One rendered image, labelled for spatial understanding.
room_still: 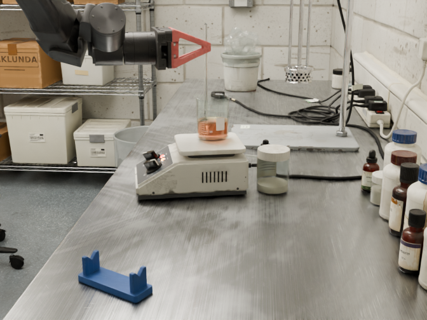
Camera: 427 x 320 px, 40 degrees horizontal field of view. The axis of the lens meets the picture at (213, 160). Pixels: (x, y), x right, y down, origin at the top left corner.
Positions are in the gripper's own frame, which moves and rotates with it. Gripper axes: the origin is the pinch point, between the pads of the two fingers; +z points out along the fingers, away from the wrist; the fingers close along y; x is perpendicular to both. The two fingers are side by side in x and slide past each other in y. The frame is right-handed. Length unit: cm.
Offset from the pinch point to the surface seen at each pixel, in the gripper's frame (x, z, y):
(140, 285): 24.6, -15.6, -38.6
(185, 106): 25, 7, 70
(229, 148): 17.1, 2.9, -6.4
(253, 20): 10, 71, 226
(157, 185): 23.0, -10.0, -6.9
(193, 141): 17.1, -2.5, -1.0
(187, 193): 24.9, -4.7, -6.7
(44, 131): 68, -47, 219
